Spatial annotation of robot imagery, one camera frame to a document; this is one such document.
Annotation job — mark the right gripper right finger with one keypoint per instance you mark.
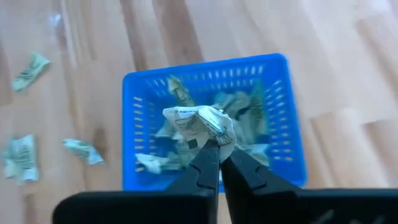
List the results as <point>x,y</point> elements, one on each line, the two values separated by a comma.
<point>248,186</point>

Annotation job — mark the green stevia packet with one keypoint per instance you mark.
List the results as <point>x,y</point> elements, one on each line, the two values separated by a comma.
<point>258,154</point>
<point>202,124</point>
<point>179,90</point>
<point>31,71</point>
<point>228,102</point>
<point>256,107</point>
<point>82,151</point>
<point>183,154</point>
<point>20,158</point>
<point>152,162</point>

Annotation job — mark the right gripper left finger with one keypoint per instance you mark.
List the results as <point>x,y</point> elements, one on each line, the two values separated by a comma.
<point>199,186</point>

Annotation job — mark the blue plastic slotted basket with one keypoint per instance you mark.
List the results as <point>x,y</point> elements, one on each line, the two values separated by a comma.
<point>140,182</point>

